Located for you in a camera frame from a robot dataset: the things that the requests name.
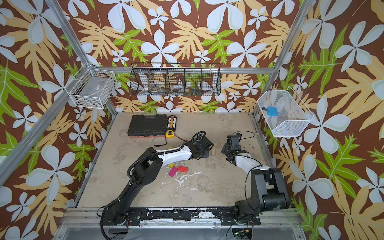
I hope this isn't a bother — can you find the red wood block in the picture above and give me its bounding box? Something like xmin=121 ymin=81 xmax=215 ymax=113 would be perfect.
xmin=178 ymin=166 xmax=189 ymax=173

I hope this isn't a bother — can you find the magenta wood block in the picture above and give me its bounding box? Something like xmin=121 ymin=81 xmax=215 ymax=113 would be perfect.
xmin=169 ymin=167 xmax=178 ymax=178

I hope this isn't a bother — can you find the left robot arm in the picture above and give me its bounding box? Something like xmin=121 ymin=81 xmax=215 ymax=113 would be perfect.
xmin=100 ymin=136 xmax=214 ymax=226

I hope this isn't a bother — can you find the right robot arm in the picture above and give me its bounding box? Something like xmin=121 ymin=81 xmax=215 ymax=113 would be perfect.
xmin=222 ymin=133 xmax=291 ymax=224

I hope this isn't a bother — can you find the yellow tape measure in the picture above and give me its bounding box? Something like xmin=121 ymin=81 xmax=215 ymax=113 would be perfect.
xmin=166 ymin=130 xmax=175 ymax=138

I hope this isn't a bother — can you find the blue object in basket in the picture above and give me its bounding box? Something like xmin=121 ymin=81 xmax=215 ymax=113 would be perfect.
xmin=266 ymin=107 xmax=279 ymax=117

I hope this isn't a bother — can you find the black and red tool case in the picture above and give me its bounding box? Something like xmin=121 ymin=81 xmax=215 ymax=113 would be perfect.
xmin=128 ymin=115 xmax=168 ymax=137

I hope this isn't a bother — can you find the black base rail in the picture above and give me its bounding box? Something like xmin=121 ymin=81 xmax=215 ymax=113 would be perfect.
xmin=125 ymin=207 xmax=261 ymax=226

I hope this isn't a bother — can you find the white wire basket right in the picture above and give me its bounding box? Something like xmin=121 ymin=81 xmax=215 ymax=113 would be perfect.
xmin=258 ymin=90 xmax=315 ymax=138

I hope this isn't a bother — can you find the white wire basket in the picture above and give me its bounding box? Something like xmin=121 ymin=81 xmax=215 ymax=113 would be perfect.
xmin=258 ymin=90 xmax=315 ymax=138
xmin=65 ymin=64 xmax=117 ymax=109

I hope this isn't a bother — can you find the black wire basket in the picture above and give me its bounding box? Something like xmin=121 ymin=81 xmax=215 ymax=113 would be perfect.
xmin=128 ymin=63 xmax=222 ymax=96

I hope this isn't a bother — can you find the aluminium frame post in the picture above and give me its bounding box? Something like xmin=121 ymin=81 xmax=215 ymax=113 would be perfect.
xmin=46 ymin=1 xmax=117 ymax=117

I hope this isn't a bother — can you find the white wire basket left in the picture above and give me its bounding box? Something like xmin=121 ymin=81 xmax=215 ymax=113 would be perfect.
xmin=65 ymin=64 xmax=117 ymax=109

